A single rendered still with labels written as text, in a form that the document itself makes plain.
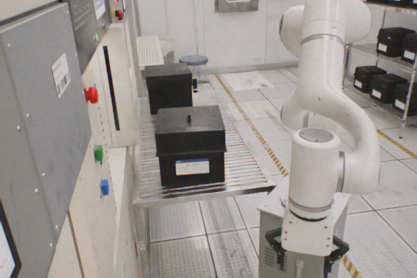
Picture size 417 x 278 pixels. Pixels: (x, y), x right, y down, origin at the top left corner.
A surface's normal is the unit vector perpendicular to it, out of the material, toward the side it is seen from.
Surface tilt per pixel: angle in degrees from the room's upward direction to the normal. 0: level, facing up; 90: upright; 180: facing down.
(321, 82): 48
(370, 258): 0
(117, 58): 90
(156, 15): 90
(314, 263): 90
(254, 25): 90
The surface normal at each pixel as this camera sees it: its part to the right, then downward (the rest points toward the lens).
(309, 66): -0.67, -0.32
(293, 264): -0.58, 0.35
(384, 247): -0.04, -0.91
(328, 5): -0.15, -0.34
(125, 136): 0.17, 0.39
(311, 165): -0.35, 0.40
